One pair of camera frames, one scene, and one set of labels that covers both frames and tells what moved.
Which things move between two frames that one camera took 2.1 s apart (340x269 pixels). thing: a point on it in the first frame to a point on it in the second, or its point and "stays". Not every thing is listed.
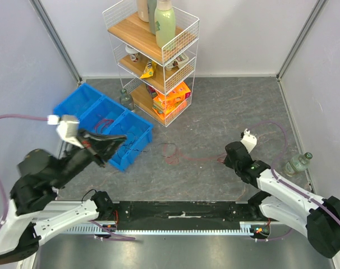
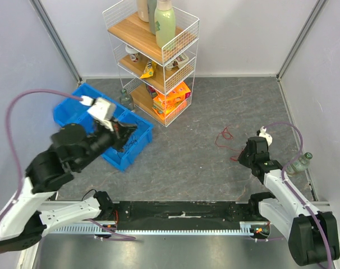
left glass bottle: (125, 100) stays
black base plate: (184, 213) stays
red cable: (174, 158) to (227, 135)
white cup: (133, 52) stays
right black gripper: (233, 153) to (248, 153)
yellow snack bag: (149, 70) stays
